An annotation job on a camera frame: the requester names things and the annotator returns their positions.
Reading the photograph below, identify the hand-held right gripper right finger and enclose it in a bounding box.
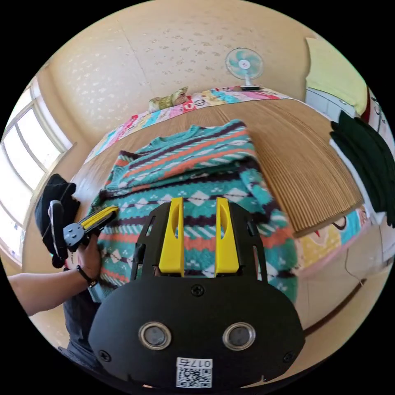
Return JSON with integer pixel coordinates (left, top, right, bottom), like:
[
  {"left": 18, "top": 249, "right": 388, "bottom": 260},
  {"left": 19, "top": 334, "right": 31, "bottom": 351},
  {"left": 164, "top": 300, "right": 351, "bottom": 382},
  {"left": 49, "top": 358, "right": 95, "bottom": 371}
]
[{"left": 214, "top": 196, "right": 240, "bottom": 277}]

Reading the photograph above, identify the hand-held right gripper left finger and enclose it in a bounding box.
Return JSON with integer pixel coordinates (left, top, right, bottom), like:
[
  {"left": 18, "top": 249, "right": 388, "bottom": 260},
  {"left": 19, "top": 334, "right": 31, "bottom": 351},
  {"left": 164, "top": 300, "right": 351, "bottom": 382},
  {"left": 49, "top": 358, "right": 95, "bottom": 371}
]
[{"left": 158, "top": 197, "right": 186, "bottom": 278}]

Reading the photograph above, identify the teal patterned sweater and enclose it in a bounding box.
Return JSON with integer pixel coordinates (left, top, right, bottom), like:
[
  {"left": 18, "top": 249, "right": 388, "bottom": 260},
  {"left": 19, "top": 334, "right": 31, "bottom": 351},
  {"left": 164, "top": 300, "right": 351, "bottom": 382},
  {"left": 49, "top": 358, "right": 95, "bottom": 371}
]
[{"left": 88, "top": 118, "right": 299, "bottom": 304}]

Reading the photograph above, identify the person's left forearm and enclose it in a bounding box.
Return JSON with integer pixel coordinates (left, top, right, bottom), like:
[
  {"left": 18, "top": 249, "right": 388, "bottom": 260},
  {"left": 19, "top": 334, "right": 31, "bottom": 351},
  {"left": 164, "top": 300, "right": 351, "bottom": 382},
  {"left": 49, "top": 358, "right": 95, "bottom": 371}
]
[{"left": 7, "top": 265, "right": 97, "bottom": 317}]

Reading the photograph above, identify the person's left hand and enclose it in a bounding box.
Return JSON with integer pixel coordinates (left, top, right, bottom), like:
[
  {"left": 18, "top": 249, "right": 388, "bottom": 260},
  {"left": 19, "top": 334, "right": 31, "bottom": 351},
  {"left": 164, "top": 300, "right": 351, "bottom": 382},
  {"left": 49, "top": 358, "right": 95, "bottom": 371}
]
[{"left": 74, "top": 236, "right": 103, "bottom": 283}]

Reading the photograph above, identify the black garment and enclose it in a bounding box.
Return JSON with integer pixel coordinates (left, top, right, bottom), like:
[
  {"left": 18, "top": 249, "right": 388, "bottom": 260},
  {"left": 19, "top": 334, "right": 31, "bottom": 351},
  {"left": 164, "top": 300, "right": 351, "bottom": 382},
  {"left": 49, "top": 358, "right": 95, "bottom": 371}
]
[{"left": 34, "top": 174, "right": 81, "bottom": 269}]

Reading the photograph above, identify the person's body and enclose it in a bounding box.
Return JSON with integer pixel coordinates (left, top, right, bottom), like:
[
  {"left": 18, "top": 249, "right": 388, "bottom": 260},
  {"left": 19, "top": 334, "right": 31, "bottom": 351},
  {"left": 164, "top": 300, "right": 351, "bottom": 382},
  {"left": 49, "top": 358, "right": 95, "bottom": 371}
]
[{"left": 58, "top": 287, "right": 106, "bottom": 371}]

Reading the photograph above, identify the window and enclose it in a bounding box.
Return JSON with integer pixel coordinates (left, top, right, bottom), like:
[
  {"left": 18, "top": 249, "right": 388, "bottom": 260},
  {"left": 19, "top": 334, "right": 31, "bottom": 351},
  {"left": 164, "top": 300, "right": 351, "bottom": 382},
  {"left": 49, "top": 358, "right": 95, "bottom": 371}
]
[{"left": 0, "top": 86, "right": 73, "bottom": 257}]

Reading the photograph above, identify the bed with woven mat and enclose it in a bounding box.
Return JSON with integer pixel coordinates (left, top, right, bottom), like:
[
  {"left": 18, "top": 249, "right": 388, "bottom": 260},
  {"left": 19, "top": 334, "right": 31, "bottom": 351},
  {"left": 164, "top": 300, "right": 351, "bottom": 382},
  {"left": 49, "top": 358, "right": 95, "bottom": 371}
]
[{"left": 71, "top": 86, "right": 376, "bottom": 278}]

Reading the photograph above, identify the green patterned pillow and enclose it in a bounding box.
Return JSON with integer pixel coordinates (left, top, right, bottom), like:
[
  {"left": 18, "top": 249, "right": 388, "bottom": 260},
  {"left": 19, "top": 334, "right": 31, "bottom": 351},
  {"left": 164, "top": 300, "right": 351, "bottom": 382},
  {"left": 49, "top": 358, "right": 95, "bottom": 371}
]
[{"left": 149, "top": 86, "right": 190, "bottom": 114}]

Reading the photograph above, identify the pile of clothes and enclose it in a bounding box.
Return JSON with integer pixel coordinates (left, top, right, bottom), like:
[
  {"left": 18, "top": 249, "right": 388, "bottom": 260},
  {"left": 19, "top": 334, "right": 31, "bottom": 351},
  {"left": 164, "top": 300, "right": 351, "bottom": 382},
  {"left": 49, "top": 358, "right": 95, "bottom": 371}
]
[{"left": 328, "top": 110, "right": 395, "bottom": 230}]

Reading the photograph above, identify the teal table fan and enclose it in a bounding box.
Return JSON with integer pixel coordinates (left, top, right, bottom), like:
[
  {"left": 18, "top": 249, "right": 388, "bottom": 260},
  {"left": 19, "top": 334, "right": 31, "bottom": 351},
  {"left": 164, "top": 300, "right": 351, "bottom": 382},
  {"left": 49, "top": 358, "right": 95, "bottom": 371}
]
[{"left": 224, "top": 47, "right": 265, "bottom": 92}]

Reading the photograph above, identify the yellow curtain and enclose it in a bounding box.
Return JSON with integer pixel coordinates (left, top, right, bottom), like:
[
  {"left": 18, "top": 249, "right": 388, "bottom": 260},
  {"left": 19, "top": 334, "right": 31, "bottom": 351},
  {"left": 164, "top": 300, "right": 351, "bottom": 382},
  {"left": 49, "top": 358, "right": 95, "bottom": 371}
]
[{"left": 305, "top": 37, "right": 369, "bottom": 115}]

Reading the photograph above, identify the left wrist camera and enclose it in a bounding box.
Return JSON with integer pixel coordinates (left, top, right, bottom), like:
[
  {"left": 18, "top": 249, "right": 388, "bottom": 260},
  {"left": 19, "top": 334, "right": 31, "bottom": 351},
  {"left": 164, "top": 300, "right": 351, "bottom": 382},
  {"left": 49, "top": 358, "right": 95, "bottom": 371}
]
[{"left": 48, "top": 200, "right": 69, "bottom": 260}]

